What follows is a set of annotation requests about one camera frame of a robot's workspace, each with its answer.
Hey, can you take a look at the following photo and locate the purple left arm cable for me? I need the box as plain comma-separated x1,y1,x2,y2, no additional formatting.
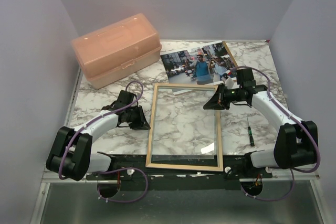
57,81,149,204

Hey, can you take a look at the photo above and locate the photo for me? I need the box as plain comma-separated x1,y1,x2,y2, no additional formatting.
161,41,237,88

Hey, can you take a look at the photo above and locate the pink plastic storage box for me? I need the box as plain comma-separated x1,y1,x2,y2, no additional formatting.
71,14,162,89

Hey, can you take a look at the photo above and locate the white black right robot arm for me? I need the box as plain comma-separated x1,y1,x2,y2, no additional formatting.
203,66,321,178

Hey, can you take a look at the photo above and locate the green black screwdriver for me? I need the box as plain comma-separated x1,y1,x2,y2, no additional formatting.
247,119,255,147

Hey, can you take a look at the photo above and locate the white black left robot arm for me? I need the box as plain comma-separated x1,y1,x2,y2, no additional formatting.
46,90,150,181

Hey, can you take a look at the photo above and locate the blue wooden picture frame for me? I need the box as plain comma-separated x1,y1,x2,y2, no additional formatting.
145,83,224,172

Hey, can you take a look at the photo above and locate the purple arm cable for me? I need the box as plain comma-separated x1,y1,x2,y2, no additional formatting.
230,66,321,201
57,81,149,204

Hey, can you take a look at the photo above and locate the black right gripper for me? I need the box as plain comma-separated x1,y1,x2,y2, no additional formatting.
204,83,243,111

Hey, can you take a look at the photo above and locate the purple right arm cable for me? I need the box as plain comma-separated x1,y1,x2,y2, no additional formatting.
230,66,321,201

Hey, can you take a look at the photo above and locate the aluminium front rail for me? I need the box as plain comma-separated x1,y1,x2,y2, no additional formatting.
41,171,87,183

